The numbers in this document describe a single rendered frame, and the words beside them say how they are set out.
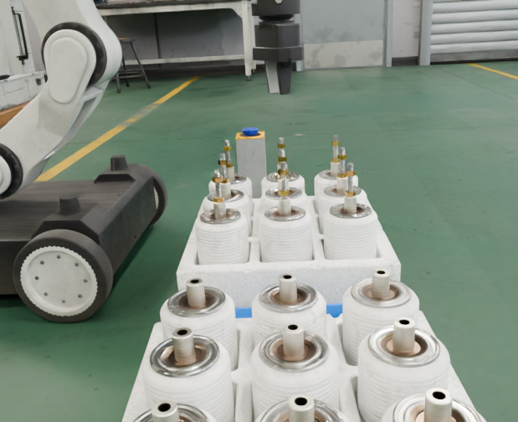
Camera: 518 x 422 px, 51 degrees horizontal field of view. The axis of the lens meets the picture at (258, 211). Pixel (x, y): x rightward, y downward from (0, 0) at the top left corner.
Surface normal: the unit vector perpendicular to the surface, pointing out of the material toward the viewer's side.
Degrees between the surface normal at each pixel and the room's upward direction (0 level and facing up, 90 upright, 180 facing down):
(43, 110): 113
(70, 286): 90
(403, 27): 90
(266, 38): 90
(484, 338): 0
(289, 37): 90
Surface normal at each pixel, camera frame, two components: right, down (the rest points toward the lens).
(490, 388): -0.05, -0.94
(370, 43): -0.07, 0.34
